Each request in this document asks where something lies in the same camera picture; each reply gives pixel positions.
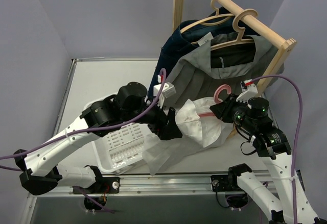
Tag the grey pleated skirt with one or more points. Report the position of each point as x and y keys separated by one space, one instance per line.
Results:
x=200 y=72

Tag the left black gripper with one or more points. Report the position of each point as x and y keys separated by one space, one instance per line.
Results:
x=161 y=123

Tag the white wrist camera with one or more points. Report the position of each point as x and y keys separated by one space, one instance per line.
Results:
x=168 y=91
x=249 y=90

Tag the beige hanger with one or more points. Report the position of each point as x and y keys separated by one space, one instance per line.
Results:
x=217 y=12
x=240 y=30

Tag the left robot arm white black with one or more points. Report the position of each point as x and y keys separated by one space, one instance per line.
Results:
x=41 y=168

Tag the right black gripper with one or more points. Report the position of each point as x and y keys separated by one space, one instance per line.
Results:
x=226 y=108

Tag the white pleated skirt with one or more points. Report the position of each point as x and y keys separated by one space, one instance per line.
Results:
x=200 y=131

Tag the beige hanger rear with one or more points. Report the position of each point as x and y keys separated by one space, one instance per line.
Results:
x=217 y=12

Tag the white plastic basket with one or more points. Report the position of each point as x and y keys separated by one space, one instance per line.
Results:
x=121 y=150

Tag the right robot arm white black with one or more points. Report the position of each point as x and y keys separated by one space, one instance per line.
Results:
x=272 y=147

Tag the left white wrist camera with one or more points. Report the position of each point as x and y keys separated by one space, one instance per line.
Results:
x=168 y=91

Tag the aluminium mounting rail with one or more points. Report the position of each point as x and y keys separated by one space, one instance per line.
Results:
x=164 y=184

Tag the wooden clothes rack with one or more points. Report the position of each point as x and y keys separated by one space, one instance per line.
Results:
x=284 y=46

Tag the beige hanger front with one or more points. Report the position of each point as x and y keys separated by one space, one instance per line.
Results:
x=240 y=30

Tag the dark blue denim skirt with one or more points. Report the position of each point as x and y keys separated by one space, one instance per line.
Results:
x=180 y=44

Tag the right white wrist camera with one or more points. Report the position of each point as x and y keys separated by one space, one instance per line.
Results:
x=249 y=90

